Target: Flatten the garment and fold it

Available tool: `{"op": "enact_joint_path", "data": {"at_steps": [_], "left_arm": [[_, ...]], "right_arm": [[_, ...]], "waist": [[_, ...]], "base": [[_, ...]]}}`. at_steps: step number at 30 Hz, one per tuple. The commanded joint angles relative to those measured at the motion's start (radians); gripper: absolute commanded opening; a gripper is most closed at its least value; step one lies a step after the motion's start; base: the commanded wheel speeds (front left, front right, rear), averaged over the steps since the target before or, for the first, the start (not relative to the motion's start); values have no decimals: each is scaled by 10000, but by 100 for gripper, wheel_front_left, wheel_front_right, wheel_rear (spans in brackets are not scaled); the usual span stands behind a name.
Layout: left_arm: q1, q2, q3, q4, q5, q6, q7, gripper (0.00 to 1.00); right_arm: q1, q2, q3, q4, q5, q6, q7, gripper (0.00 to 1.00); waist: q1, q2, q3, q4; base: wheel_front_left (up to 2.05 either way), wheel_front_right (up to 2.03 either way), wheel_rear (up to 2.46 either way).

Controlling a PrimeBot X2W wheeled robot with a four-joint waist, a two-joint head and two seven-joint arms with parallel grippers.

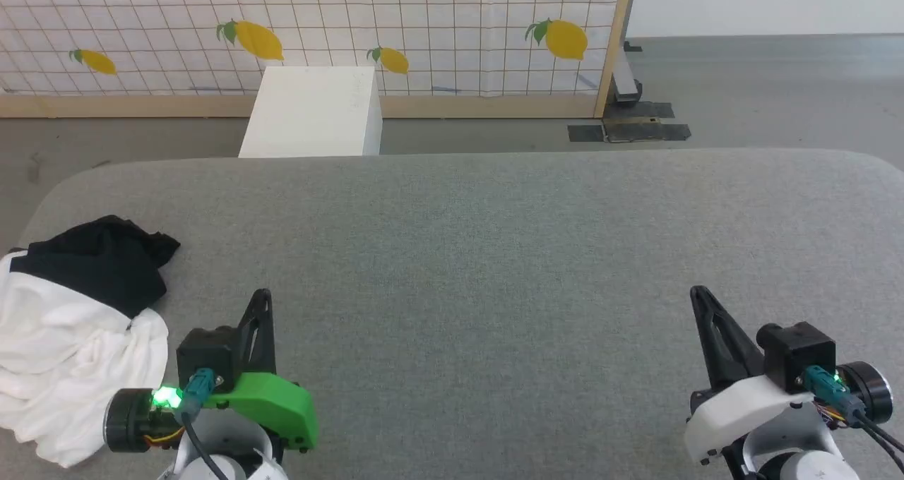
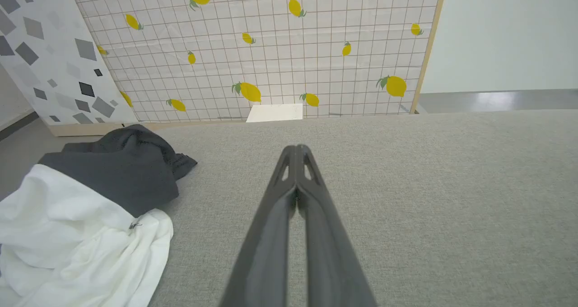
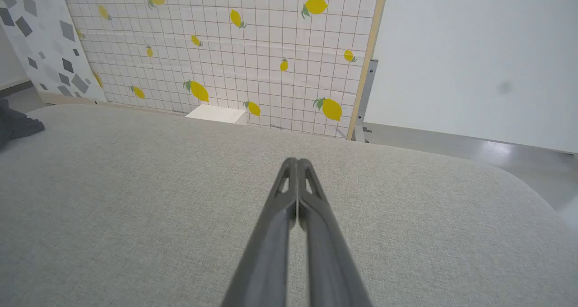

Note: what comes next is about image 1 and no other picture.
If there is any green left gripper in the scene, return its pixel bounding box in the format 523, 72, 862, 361
105, 289, 319, 455

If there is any lemon print partition screen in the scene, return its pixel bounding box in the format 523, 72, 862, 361
0, 0, 640, 119

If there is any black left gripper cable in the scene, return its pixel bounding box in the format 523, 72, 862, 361
177, 368, 230, 480

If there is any grey fabric sofa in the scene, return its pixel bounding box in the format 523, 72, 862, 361
0, 148, 904, 480

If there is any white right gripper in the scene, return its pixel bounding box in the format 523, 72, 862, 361
683, 286, 895, 464

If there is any white rectangular box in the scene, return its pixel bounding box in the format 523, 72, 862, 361
239, 66, 383, 158

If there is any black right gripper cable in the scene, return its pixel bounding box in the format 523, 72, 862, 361
804, 367, 904, 475

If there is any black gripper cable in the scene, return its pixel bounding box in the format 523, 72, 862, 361
177, 368, 230, 480
804, 367, 904, 475

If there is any white shirt with black sleeves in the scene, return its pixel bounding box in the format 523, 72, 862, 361
0, 215, 182, 469

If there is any grey metal screen foot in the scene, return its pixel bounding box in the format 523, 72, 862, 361
612, 39, 644, 107

